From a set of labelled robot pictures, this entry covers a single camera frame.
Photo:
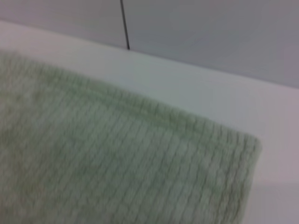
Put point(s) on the pale green waffle towel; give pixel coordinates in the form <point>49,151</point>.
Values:
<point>116,158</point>

